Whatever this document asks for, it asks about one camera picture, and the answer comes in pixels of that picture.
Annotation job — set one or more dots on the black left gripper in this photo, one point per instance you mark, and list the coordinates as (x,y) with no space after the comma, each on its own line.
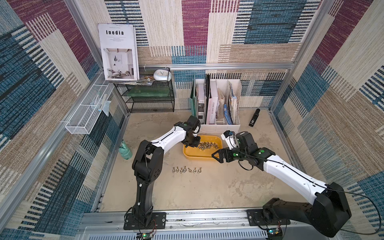
(196,144)

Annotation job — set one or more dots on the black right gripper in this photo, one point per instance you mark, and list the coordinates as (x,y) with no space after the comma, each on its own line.
(223,154)

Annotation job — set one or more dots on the yellow oval storage tray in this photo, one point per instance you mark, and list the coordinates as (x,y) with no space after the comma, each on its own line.
(196,154)

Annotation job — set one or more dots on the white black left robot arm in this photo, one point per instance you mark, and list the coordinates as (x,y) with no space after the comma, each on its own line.
(148,164)

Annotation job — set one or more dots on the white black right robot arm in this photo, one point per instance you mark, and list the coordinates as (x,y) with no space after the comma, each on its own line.
(326,207)

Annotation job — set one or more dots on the green folder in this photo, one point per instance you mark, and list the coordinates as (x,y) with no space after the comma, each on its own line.
(192,99)

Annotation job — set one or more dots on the white pink book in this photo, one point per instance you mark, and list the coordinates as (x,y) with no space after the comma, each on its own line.
(212,103)

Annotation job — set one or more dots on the black stapler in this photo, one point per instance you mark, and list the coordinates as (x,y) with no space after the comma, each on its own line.
(254,117)

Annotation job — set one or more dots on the white perforated file organizer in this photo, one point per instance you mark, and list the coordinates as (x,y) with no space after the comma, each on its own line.
(229,93)

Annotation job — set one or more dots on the blue booklet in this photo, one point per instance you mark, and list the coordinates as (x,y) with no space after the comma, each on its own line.
(227,115)

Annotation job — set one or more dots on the white round alarm clock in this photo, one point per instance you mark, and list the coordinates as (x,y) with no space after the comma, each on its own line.
(162,75)

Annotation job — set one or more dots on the green spray bottle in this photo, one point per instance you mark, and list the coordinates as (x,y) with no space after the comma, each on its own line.
(125,151)

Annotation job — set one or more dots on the white Inedia magazine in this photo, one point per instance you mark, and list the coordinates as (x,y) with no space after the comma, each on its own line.
(119,52)

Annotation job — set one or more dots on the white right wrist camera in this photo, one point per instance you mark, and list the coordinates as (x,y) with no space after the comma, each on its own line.
(229,137)

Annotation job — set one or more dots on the black wire mesh shelf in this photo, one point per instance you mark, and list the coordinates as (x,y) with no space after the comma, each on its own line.
(148,95)

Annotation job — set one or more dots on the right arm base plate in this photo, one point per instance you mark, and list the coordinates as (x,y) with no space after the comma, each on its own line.
(260,217)

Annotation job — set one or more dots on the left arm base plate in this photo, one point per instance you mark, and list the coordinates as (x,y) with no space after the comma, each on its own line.
(155,220)

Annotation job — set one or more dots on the white wire wall basket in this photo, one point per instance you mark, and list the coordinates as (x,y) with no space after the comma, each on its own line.
(87,113)

